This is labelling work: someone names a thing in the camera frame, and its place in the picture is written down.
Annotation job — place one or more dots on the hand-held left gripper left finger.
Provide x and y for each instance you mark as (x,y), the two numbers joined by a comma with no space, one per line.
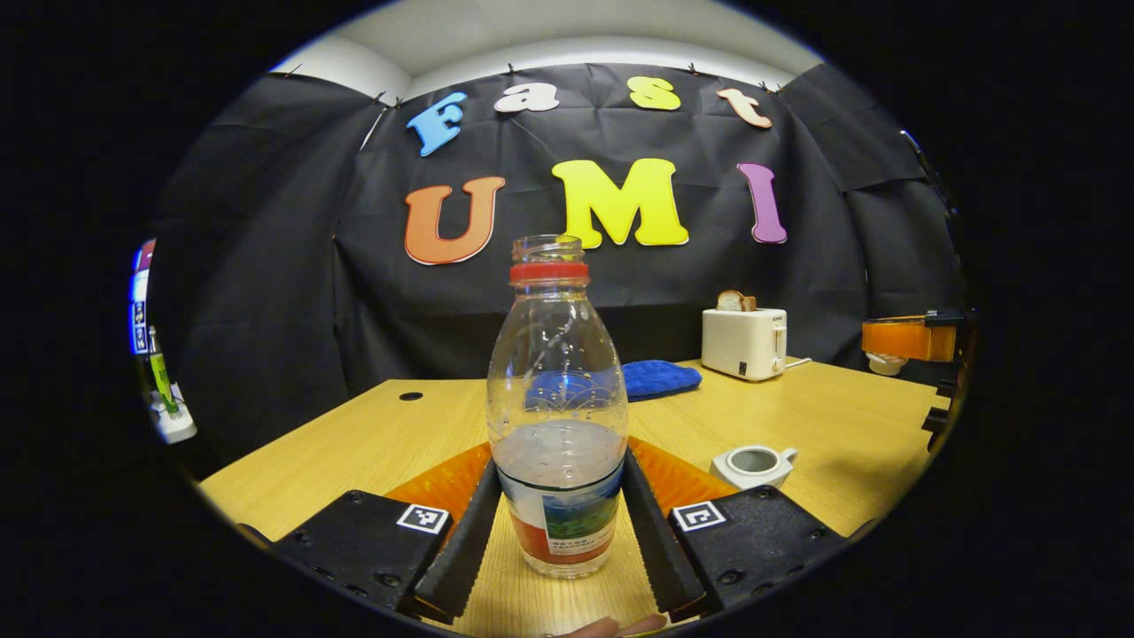
(469,549)

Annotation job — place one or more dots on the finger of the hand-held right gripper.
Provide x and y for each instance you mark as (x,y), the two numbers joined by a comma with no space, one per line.
(904,338)

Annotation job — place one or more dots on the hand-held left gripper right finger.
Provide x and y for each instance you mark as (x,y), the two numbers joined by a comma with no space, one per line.
(660,549)

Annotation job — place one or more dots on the white teacup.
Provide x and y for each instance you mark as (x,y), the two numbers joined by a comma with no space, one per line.
(735,476)

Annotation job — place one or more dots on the clear plastic water bottle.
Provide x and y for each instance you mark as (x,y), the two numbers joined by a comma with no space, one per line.
(556,372)

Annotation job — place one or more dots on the green bottle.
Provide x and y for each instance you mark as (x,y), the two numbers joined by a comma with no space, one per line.
(162,377)

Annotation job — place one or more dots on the white toaster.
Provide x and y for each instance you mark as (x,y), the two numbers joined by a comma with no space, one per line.
(740,346)

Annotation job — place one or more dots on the blue folded towel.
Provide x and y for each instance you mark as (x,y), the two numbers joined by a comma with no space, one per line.
(660,379)

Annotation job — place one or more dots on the toasted bread slice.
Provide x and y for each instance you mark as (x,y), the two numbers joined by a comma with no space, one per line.
(733,301)

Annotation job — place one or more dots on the white power strip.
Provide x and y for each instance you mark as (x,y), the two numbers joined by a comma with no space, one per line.
(175,424)

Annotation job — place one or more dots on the black backdrop cloth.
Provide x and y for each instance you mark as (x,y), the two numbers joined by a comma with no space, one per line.
(266,266)

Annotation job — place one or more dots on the computer monitor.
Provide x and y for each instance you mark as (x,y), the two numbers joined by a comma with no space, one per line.
(140,301)

